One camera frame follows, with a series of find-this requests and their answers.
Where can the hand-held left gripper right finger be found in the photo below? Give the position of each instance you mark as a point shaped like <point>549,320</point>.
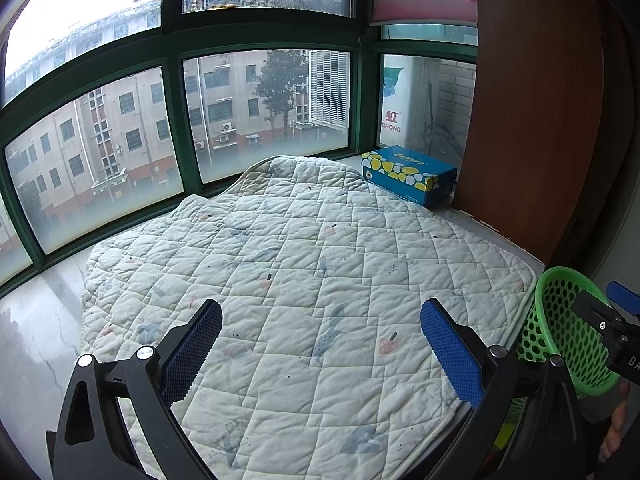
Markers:
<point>452,350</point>

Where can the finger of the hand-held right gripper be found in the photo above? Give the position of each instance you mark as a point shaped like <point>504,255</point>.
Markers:
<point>602,320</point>
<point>625,300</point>

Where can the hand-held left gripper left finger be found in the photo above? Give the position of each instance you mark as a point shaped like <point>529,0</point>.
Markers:
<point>192,350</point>

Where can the green mesh wastebasket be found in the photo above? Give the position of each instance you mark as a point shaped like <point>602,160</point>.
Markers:
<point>555,300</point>

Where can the person's right hand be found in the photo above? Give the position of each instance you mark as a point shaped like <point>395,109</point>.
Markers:
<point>616,420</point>

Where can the yellow-green paper sheet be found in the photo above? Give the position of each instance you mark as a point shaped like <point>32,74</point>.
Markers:
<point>505,437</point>

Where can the white quilted mat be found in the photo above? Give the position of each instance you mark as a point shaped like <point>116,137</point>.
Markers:
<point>300,260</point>

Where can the blue tissue box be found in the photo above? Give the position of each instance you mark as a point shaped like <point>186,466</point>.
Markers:
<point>400,165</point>

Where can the brown wooden cabinet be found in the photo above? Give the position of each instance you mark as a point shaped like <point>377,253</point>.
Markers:
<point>525,110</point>

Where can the beige apartment building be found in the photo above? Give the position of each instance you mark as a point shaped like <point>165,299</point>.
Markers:
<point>100,135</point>

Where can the white outdoor air conditioner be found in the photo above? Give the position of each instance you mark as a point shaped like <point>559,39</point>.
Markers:
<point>415,100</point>

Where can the green tree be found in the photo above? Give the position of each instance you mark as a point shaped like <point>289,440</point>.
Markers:
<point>280,85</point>

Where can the white louvered shutter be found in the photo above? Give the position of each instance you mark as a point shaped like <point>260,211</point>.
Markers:
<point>327,90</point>

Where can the green window frame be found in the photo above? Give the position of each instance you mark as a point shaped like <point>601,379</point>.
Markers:
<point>172,60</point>

